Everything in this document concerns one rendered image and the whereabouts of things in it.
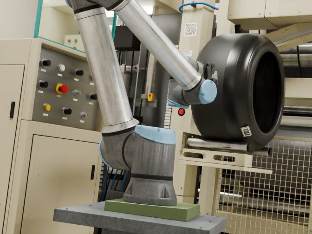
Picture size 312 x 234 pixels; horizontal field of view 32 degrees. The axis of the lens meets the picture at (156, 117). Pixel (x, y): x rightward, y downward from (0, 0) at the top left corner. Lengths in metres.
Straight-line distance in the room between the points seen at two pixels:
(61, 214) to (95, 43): 0.62
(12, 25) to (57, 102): 4.11
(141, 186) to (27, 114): 0.79
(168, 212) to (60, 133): 0.93
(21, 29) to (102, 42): 4.94
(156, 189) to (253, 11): 1.55
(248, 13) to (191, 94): 1.15
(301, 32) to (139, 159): 1.55
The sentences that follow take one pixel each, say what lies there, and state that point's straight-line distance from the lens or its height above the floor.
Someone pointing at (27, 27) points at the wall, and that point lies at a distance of 7.02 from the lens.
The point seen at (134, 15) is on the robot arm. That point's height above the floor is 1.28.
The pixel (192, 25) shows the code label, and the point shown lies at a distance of 2.97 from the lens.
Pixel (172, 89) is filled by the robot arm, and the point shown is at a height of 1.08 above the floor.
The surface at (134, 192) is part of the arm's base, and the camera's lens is 1.86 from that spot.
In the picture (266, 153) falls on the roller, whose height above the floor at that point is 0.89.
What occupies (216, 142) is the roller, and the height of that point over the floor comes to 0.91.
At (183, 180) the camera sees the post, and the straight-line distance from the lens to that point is 2.86.
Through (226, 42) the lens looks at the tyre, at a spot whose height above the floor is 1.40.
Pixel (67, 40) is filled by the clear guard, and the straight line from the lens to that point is 2.65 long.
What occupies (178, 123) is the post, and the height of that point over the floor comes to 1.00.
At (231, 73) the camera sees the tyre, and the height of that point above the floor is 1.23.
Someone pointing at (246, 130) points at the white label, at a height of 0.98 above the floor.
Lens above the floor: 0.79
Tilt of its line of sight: 5 degrees up
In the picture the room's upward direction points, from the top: 6 degrees clockwise
